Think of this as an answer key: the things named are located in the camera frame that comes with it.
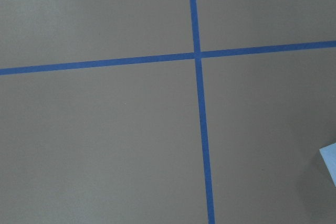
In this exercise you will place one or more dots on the light blue block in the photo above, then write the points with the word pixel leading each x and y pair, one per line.
pixel 328 156

